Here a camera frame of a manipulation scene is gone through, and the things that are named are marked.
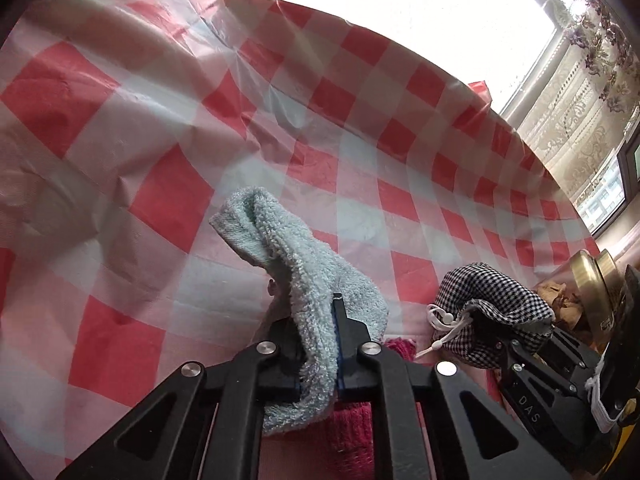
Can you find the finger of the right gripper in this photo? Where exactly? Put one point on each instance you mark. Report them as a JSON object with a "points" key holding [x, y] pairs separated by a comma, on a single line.
{"points": [[548, 394]]}

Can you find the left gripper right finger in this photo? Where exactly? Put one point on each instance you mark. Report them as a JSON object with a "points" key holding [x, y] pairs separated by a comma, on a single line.
{"points": [[431, 422]]}

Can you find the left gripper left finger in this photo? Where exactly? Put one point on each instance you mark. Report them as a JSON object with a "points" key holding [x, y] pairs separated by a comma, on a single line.
{"points": [[201, 422]]}

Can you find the black white gingham pouch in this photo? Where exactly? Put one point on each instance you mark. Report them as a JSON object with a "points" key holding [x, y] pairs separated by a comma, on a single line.
{"points": [[477, 307]]}

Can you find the light blue towel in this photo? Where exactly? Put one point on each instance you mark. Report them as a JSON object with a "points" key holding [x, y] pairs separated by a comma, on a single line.
{"points": [[307, 273]]}

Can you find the magenta knitted hat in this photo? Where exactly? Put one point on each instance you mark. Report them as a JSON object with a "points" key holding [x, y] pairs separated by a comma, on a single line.
{"points": [[350, 431]]}

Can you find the gold lidded snack jar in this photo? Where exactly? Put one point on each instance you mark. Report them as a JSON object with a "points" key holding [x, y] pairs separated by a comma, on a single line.
{"points": [[584, 293]]}

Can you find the red white checkered tablecloth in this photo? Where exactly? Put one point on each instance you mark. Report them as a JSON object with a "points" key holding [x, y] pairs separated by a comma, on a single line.
{"points": [[125, 124]]}

